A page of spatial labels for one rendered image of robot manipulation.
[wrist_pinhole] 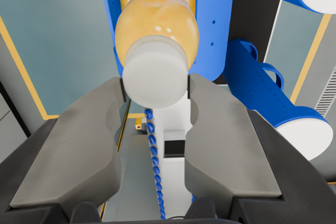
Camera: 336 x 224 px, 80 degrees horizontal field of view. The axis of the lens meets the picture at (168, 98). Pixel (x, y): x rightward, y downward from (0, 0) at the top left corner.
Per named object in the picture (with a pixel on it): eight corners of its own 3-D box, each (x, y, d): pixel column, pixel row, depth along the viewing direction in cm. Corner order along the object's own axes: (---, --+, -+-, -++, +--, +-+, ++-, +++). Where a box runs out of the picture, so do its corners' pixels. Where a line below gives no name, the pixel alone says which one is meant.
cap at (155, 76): (157, 23, 12) (157, 34, 10) (197, 68, 14) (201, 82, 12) (114, 64, 13) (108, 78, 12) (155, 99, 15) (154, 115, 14)
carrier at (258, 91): (241, 77, 166) (262, 46, 151) (298, 169, 94) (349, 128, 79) (210, 66, 160) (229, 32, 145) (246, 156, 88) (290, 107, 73)
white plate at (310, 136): (299, 171, 93) (298, 169, 94) (349, 130, 78) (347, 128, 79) (248, 157, 87) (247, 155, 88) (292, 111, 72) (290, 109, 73)
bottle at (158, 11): (160, -37, 25) (159, -20, 10) (194, 8, 29) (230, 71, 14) (123, 3, 28) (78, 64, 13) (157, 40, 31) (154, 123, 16)
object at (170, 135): (163, 134, 94) (163, 162, 81) (163, 128, 92) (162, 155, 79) (185, 133, 94) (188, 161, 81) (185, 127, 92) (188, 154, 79)
